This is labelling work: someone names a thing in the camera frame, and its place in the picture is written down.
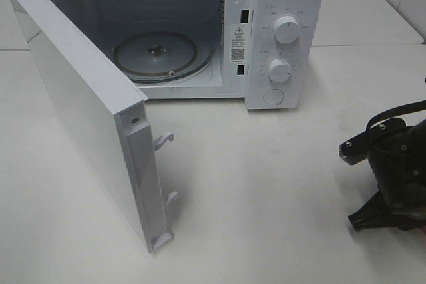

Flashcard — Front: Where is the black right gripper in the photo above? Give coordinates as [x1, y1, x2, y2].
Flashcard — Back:
[348, 124, 425, 232]

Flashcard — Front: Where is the white round door button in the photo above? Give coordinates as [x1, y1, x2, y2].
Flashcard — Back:
[263, 89, 284, 106]

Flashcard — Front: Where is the white timer knob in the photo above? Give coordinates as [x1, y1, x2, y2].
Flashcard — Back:
[267, 59, 292, 83]

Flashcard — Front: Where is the white microwave door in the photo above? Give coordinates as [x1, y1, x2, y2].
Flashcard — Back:
[10, 0, 176, 252]

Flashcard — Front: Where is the white upper power knob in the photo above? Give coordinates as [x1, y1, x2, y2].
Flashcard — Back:
[273, 15, 300, 45]

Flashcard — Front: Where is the white microwave oven body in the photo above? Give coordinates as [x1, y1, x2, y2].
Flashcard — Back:
[50, 0, 321, 110]

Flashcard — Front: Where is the glass microwave turntable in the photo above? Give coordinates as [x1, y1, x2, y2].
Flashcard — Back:
[113, 32, 214, 84]

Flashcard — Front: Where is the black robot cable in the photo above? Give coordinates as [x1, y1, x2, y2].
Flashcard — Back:
[365, 99, 426, 128]

